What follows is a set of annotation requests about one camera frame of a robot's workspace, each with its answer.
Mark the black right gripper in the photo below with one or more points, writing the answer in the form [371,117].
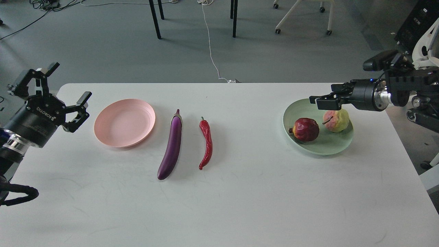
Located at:
[363,94]

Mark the white office chair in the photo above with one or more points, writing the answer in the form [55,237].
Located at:
[426,51]

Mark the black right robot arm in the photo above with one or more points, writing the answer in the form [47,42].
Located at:
[399,78]

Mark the black table legs right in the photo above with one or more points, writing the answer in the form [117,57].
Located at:
[233,16]

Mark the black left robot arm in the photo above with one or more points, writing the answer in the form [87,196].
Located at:
[12,152]

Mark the purple eggplant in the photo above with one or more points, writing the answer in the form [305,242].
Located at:
[172,152]

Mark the red chili pepper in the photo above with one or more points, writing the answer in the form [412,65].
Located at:
[206,130]

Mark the black table legs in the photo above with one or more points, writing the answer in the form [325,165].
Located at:
[233,16]
[155,15]

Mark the black table legs left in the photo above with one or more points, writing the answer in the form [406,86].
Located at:
[155,15]

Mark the green plate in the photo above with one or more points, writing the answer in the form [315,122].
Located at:
[327,142]

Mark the red pomegranate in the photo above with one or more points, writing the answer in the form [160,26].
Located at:
[305,130]

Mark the white rolling chair base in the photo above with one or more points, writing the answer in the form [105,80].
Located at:
[296,11]

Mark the black cabinet on wheels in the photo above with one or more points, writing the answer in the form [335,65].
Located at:
[419,20]

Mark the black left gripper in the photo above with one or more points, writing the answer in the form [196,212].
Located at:
[37,120]

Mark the green pink guava fruit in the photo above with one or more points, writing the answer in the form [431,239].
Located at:
[336,120]

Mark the pink plate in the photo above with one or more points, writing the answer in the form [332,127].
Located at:
[124,123]

